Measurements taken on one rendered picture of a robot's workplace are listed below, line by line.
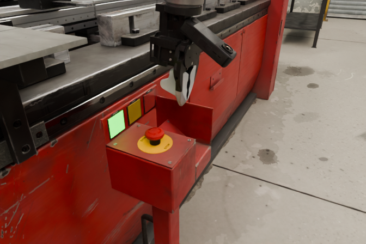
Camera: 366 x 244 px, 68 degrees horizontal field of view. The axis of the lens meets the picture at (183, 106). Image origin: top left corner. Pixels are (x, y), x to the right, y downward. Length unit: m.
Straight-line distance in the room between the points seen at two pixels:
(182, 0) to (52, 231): 0.59
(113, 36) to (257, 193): 1.13
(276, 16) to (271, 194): 1.43
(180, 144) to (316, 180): 1.33
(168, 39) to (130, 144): 0.22
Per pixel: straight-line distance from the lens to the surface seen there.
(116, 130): 0.59
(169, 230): 0.77
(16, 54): 0.42
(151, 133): 0.54
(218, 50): 0.51
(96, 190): 0.82
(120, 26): 0.93
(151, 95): 0.67
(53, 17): 1.08
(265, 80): 2.58
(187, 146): 0.56
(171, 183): 0.53
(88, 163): 0.76
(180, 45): 0.53
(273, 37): 2.47
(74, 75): 0.69
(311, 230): 1.53
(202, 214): 1.47
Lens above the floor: 1.10
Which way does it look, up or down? 27 degrees down
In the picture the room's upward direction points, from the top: straight up
